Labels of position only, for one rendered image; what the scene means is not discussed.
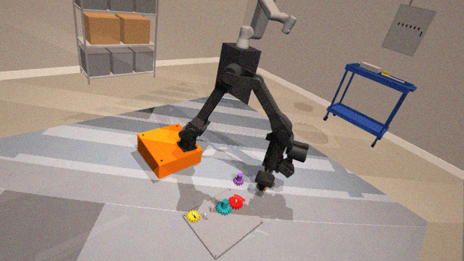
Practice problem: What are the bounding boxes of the cyan gear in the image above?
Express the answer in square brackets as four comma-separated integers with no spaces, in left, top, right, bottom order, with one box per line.
[216,198,232,215]

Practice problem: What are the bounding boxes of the red gear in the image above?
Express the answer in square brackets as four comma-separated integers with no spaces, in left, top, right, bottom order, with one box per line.
[228,197,243,210]

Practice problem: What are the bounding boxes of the purple gear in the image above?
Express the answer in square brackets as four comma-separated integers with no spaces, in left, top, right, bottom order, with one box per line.
[233,173,243,185]

